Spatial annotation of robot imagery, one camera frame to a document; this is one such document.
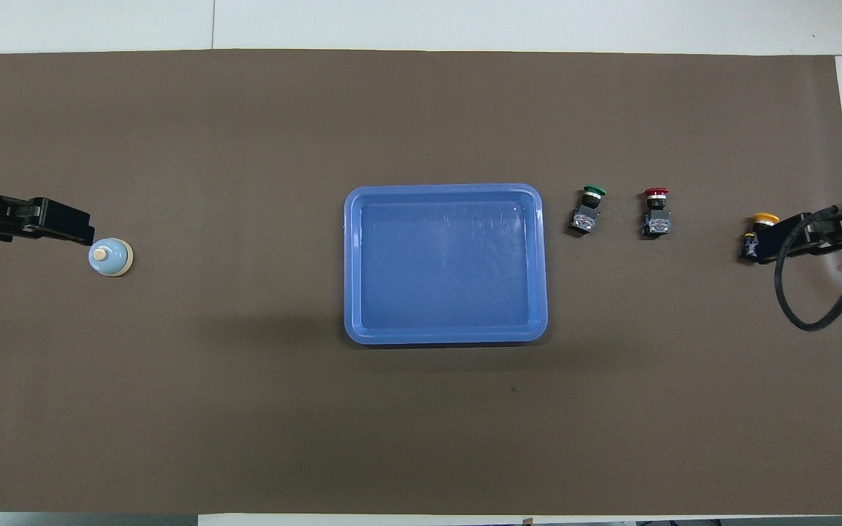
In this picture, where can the red push button switch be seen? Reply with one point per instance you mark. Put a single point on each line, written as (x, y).
(656, 219)

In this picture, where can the light blue service bell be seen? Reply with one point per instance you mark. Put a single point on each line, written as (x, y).
(115, 260)

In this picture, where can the yellow push button switch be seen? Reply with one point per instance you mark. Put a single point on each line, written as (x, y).
(764, 218)

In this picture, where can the brown table mat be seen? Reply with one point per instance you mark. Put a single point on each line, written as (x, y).
(245, 402)

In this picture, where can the blue plastic tray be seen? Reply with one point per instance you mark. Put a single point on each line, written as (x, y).
(406, 292)

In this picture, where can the green push button switch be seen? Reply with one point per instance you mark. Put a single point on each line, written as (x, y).
(586, 216)

